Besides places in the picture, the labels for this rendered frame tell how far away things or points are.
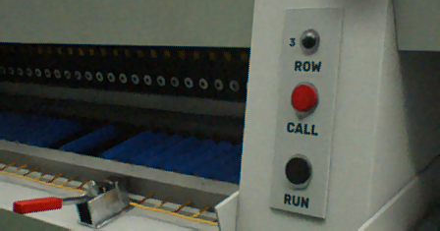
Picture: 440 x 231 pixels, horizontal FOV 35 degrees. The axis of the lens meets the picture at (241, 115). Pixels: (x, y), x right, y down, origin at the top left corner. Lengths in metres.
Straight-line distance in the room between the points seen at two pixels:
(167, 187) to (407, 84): 0.22
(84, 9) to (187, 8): 0.12
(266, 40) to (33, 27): 0.28
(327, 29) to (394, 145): 0.08
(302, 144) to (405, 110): 0.06
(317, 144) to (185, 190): 0.16
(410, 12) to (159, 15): 0.20
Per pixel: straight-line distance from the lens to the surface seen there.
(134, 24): 0.54
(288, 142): 0.41
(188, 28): 0.50
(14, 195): 0.68
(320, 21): 0.41
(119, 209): 0.57
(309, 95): 0.40
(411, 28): 0.39
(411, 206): 0.43
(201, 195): 0.52
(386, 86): 0.39
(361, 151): 0.39
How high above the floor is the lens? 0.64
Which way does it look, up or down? 1 degrees down
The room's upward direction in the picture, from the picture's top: 5 degrees clockwise
